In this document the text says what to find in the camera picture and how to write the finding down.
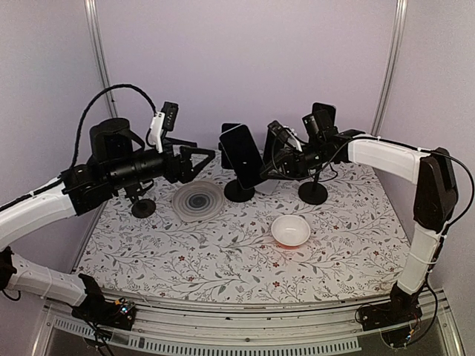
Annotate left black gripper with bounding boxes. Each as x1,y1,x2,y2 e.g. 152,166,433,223
108,136,216,189

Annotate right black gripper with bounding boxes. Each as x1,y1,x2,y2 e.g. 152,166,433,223
259,140,327,182

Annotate tall black phone stand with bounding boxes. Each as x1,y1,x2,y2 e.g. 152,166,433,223
298,165,328,205

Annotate blue-edged black phone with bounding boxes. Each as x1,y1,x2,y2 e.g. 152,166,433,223
220,123,240,169

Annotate purple-backed black phone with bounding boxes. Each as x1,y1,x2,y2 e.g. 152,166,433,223
312,102,336,123

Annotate black round-base phone stand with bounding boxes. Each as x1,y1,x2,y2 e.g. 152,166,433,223
218,143,255,202

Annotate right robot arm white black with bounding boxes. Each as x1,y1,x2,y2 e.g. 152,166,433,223
261,110,474,323

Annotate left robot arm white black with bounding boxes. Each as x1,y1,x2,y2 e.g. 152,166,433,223
1,113,215,322

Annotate white folding phone stand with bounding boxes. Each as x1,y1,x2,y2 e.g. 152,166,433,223
255,179,278,195

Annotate short black phone stand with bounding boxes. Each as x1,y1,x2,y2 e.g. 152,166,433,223
125,185,156,219

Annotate swirl patterned plate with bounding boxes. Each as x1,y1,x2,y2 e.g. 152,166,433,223
171,180,225,223

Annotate white bowl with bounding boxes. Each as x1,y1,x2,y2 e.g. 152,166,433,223
271,215,311,248

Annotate floral patterned table mat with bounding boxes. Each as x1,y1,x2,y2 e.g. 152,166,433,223
77,164,410,304

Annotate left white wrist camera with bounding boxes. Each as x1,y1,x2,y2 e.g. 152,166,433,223
145,102,179,153

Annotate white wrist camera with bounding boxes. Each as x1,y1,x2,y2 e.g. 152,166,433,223
145,102,179,153
266,120,303,151

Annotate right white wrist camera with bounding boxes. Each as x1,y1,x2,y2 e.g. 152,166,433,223
266,120,303,151

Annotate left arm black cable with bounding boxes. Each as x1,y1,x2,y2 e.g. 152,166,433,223
70,84,157,171

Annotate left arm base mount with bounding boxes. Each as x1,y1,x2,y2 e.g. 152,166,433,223
71,294,137,331

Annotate left aluminium frame post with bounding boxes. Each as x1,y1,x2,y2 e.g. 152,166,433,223
82,0,119,119

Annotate aluminium frame post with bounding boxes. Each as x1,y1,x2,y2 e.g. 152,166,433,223
370,0,408,136
82,0,119,119

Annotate front aluminium rail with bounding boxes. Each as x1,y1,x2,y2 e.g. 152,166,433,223
35,287,465,356

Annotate right aluminium frame post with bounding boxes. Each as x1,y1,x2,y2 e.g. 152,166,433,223
370,0,408,136

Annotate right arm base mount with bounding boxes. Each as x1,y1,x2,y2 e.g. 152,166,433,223
355,297,422,349

